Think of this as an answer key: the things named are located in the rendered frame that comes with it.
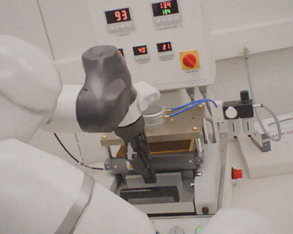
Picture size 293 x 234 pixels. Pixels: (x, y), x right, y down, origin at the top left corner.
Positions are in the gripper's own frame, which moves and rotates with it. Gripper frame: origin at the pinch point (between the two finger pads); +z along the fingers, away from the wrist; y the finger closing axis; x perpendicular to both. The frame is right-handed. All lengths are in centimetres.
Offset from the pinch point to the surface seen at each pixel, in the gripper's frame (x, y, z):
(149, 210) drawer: -0.8, 6.0, 7.7
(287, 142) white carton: 36, -44, 40
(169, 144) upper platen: 3.9, -11.8, 2.6
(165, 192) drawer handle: 4.5, 4.3, 3.0
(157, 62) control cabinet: 0.7, -34.2, -8.9
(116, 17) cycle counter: -8.6, -38.6, -23.0
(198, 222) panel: 11.5, 7.9, 10.7
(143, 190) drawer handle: -1.3, 3.8, 2.3
